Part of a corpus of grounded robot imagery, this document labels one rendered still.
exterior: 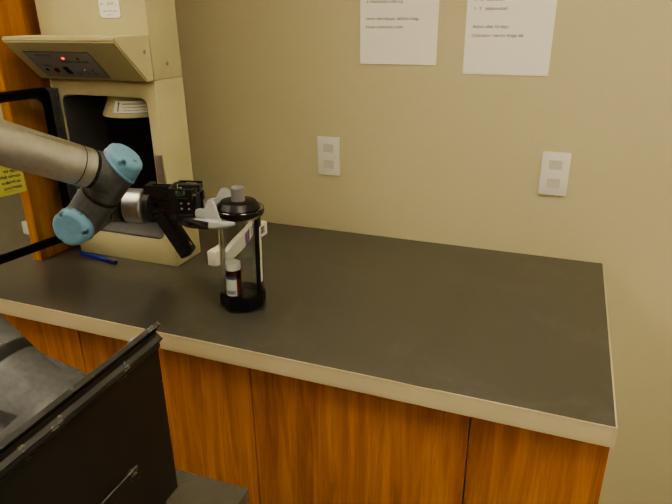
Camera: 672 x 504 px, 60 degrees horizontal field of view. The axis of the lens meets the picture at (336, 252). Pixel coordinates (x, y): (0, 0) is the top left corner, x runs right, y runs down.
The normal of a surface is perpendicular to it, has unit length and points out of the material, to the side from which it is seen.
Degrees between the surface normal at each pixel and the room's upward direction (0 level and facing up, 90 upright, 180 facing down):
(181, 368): 90
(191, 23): 90
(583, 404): 0
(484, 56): 90
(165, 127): 90
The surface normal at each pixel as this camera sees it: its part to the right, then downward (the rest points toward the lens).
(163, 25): 0.93, 0.13
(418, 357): 0.00, -0.92
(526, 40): -0.37, 0.36
